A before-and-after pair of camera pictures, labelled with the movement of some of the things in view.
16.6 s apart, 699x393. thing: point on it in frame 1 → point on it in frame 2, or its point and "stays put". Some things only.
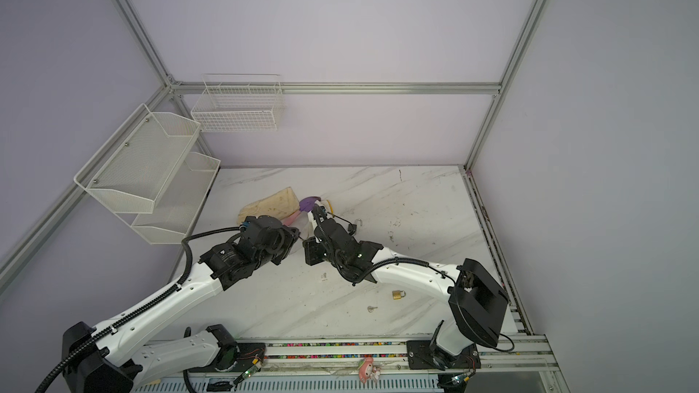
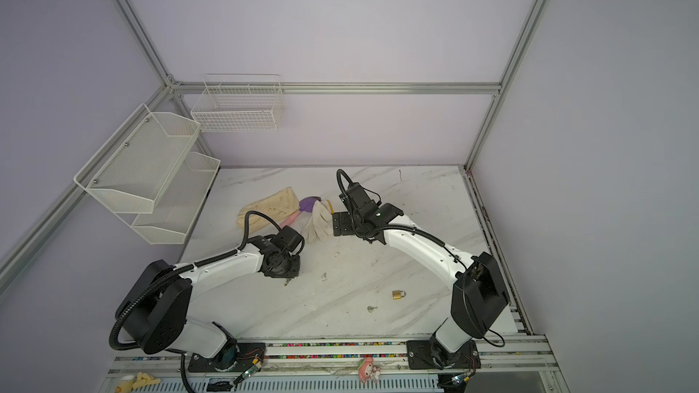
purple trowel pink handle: [306, 205] stays put
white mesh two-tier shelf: [148, 180] stays put
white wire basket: [238, 102] stays put
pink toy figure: [368, 370] stays put
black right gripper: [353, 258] → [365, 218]
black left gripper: [289, 238] → [292, 273]
